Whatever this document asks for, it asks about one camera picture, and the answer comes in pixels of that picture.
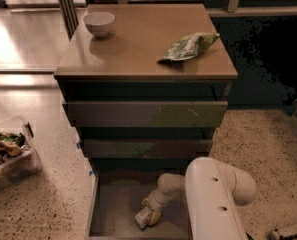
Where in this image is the open bottom drawer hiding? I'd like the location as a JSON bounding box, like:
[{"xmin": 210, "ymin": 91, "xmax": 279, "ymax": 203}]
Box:
[{"xmin": 88, "ymin": 169, "xmax": 193, "ymax": 240}]

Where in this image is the green chip bag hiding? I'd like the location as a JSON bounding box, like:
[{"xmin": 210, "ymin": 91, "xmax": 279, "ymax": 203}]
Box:
[{"xmin": 158, "ymin": 32, "xmax": 220, "ymax": 63}]

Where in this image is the clear plastic bottle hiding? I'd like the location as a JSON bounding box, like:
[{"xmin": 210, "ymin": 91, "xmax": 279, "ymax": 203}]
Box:
[{"xmin": 135, "ymin": 206, "xmax": 151, "ymax": 230}]

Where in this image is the brown drawer cabinet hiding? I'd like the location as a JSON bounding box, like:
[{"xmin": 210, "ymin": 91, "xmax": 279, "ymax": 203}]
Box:
[{"xmin": 53, "ymin": 3, "xmax": 239, "ymax": 240}]

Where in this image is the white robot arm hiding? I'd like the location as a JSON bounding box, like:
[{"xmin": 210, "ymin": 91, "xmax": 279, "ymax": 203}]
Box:
[{"xmin": 135, "ymin": 157, "xmax": 257, "ymax": 240}]

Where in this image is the white ceramic bowl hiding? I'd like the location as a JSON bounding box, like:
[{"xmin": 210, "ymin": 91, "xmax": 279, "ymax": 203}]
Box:
[{"xmin": 83, "ymin": 12, "xmax": 115, "ymax": 38}]

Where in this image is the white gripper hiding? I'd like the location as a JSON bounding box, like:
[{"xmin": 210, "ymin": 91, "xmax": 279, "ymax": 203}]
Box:
[{"xmin": 141, "ymin": 188, "xmax": 171, "ymax": 226}]

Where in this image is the clear plastic storage bin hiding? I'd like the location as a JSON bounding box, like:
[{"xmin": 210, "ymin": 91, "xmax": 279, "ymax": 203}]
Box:
[{"xmin": 0, "ymin": 115, "xmax": 41, "ymax": 191}]

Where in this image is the middle drawer front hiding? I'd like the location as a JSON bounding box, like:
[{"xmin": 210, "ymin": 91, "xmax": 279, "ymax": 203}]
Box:
[{"xmin": 83, "ymin": 139, "xmax": 213, "ymax": 159}]

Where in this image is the white power strip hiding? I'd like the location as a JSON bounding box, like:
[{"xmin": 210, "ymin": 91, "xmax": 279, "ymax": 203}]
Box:
[{"xmin": 269, "ymin": 223, "xmax": 297, "ymax": 240}]

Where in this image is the upper drawer front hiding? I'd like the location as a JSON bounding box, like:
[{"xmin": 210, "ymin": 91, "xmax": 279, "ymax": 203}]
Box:
[{"xmin": 63, "ymin": 101, "xmax": 228, "ymax": 128}]

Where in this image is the green snack bag in bin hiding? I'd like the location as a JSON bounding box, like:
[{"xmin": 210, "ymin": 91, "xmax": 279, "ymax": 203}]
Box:
[{"xmin": 0, "ymin": 132, "xmax": 26, "ymax": 147}]

